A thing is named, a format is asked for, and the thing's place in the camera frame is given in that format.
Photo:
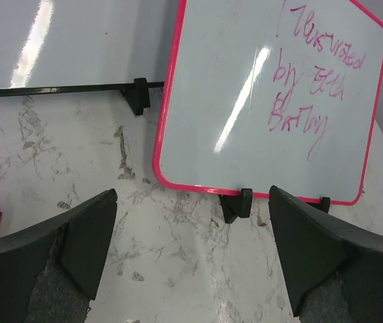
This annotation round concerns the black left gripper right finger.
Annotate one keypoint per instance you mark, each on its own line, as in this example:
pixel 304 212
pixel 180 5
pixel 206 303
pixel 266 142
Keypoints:
pixel 333 270

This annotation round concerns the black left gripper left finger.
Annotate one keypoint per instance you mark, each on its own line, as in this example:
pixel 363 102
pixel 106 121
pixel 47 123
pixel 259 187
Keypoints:
pixel 51 271

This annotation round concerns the pink framed whiteboard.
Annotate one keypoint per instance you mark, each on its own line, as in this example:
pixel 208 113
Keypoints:
pixel 270 93

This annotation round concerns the black framed whiteboard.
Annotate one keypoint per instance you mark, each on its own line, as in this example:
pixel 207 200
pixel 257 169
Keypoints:
pixel 57 46

